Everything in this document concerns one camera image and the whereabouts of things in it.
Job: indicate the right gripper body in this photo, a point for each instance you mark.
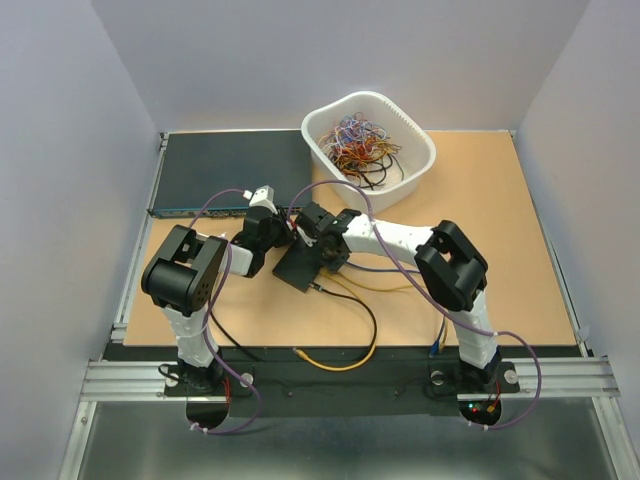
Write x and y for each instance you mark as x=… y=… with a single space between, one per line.
x=330 y=259

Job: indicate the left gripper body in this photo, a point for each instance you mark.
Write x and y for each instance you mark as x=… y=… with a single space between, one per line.
x=280 y=233

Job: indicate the small black network switch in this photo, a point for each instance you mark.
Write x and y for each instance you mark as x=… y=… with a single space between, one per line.
x=299 y=266

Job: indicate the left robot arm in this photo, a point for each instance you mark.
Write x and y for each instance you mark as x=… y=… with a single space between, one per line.
x=181 y=277

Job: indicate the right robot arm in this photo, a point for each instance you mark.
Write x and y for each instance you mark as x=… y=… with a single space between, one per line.
x=452 y=270

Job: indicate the white plastic bin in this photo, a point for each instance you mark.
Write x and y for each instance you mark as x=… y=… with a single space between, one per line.
x=365 y=139

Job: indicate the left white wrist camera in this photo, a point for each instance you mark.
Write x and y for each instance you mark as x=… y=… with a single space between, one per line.
x=262 y=197

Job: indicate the large rack network switch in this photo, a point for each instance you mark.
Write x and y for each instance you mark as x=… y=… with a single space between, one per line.
x=199 y=165

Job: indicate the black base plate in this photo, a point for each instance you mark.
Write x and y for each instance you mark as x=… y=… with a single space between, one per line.
x=395 y=381

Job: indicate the aluminium rail frame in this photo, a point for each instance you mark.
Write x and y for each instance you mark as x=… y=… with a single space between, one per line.
x=555 y=428

